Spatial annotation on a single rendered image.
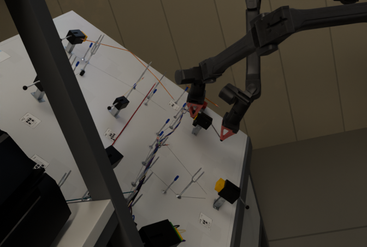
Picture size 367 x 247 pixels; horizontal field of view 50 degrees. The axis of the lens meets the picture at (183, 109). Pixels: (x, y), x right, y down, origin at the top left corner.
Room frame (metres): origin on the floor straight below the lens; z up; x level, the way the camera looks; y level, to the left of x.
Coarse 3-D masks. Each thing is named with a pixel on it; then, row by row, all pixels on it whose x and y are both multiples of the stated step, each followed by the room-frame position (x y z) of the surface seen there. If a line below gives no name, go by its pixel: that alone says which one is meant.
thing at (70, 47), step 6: (72, 30) 1.58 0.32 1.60; (78, 30) 1.60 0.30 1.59; (66, 36) 1.57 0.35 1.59; (72, 36) 1.56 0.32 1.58; (78, 36) 1.56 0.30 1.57; (84, 36) 1.59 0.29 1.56; (72, 42) 1.56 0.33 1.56; (78, 42) 1.58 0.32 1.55; (66, 48) 1.60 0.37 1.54; (72, 48) 1.59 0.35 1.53
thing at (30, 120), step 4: (24, 116) 1.15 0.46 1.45; (28, 116) 1.15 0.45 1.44; (32, 116) 1.16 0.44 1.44; (20, 120) 1.12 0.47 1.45; (24, 120) 1.13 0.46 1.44; (28, 120) 1.14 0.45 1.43; (32, 120) 1.15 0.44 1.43; (36, 120) 1.15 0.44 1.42; (40, 120) 1.16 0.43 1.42; (28, 124) 1.13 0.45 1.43; (32, 124) 1.13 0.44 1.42; (36, 124) 1.14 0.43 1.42
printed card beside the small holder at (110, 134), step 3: (108, 129) 1.27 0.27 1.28; (105, 132) 1.25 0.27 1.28; (108, 132) 1.26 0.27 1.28; (111, 132) 1.27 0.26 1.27; (114, 132) 1.27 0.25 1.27; (105, 135) 1.24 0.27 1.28; (108, 135) 1.25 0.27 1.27; (111, 135) 1.25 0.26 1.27; (114, 135) 1.26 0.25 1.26; (117, 135) 1.27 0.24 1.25; (108, 138) 1.23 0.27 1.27; (111, 138) 1.24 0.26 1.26; (114, 138) 1.24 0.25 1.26; (117, 138) 1.25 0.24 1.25
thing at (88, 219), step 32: (32, 0) 0.53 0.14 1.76; (32, 32) 0.53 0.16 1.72; (64, 64) 0.54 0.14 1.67; (64, 96) 0.53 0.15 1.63; (64, 128) 0.53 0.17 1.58; (96, 128) 0.55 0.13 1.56; (96, 160) 0.53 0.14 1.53; (96, 192) 0.53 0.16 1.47; (64, 224) 0.49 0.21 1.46; (96, 224) 0.47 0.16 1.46; (128, 224) 0.54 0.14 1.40
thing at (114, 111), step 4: (124, 96) 1.37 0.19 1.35; (116, 100) 1.34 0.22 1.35; (120, 100) 1.35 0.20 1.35; (124, 100) 1.35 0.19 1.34; (116, 104) 1.34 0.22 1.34; (120, 104) 1.33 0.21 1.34; (124, 104) 1.34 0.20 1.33; (108, 108) 1.30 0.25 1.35; (116, 108) 1.34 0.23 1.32; (120, 108) 1.33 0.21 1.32; (112, 112) 1.36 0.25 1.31; (116, 112) 1.35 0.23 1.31; (116, 116) 1.36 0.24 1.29
